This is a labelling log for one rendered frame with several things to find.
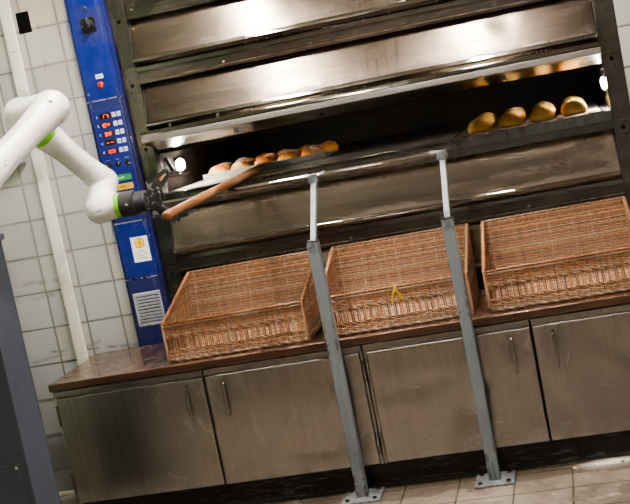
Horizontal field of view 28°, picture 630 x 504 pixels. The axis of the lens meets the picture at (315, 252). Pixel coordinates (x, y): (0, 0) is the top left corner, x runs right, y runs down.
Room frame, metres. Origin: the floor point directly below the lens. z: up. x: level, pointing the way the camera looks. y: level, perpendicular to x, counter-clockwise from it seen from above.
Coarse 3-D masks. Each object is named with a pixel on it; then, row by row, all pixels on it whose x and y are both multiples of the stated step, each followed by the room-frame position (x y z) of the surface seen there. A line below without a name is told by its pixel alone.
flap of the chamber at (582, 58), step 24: (600, 48) 4.58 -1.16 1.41; (480, 72) 4.68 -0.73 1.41; (504, 72) 4.66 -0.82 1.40; (528, 72) 4.73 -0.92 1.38; (552, 72) 4.80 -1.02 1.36; (360, 96) 4.78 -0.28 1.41; (384, 96) 4.77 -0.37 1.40; (408, 96) 4.84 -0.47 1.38; (240, 120) 4.88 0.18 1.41; (264, 120) 4.87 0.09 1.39; (288, 120) 4.95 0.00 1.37; (144, 144) 4.99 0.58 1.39; (168, 144) 5.07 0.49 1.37
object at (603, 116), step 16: (608, 112) 4.73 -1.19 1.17; (512, 128) 4.81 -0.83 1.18; (528, 128) 4.79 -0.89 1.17; (544, 128) 4.78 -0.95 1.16; (560, 128) 4.77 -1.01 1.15; (432, 144) 4.87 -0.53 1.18; (448, 144) 4.86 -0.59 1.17; (464, 144) 4.84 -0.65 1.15; (480, 144) 4.83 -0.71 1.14; (352, 160) 4.94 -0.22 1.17; (368, 160) 4.93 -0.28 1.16; (256, 176) 5.03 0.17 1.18; (272, 176) 5.01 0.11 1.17; (288, 176) 5.00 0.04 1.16; (176, 192) 5.10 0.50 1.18; (192, 192) 5.08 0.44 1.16
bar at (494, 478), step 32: (384, 160) 4.54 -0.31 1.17; (416, 160) 4.51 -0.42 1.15; (224, 192) 4.67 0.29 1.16; (448, 192) 4.40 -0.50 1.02; (448, 224) 4.27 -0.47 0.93; (320, 256) 4.37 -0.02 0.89; (448, 256) 4.27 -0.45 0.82; (320, 288) 4.37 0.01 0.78; (480, 384) 4.27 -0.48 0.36; (352, 416) 4.38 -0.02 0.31; (480, 416) 4.27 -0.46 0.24; (352, 448) 4.37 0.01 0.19; (480, 480) 4.30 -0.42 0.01; (512, 480) 4.23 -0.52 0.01
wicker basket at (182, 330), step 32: (288, 256) 4.97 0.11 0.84; (192, 288) 5.04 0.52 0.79; (224, 288) 5.01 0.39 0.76; (256, 288) 4.98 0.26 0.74; (288, 288) 4.94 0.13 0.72; (192, 320) 4.58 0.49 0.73; (224, 320) 4.56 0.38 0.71; (256, 320) 4.54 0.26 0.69; (288, 320) 4.92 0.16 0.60; (320, 320) 4.76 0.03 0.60; (192, 352) 4.59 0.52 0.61; (224, 352) 4.56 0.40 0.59
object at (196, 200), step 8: (256, 168) 5.20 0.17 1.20; (240, 176) 4.84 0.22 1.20; (248, 176) 4.99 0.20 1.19; (224, 184) 4.52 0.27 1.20; (232, 184) 4.65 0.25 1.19; (208, 192) 4.24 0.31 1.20; (216, 192) 4.35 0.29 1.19; (192, 200) 3.99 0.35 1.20; (200, 200) 4.09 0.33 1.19; (176, 208) 3.77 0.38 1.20; (184, 208) 3.86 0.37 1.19; (168, 216) 3.68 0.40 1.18
